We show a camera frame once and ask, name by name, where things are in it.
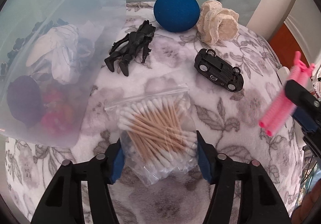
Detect pink hair curlers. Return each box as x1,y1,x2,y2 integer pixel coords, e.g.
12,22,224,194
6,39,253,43
258,51,314,137

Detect black toy car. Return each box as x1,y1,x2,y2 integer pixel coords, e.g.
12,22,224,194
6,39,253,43
194,49,244,92

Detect bag of cotton swabs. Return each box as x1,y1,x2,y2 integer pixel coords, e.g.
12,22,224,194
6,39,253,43
105,85,198,186

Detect cream lace fabric flower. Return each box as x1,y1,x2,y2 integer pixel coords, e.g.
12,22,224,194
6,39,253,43
196,0,239,45

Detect blue round ball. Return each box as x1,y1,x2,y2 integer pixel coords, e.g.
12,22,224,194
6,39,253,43
153,0,200,32

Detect black robot figure toy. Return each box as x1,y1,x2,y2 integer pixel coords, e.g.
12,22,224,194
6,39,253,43
105,20,156,77

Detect floral grey white blanket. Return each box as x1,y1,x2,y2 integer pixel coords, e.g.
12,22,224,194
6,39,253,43
1,2,302,223

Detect red pink toy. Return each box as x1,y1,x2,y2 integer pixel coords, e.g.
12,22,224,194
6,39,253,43
41,87,75,136

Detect white appliance cabinet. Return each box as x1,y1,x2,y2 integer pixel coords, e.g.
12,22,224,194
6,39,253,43
246,0,321,42

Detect dark purple round object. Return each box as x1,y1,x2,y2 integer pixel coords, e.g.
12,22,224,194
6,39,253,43
7,75,45,127

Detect clear plastic storage bin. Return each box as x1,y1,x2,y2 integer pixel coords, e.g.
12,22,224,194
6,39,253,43
1,0,126,147

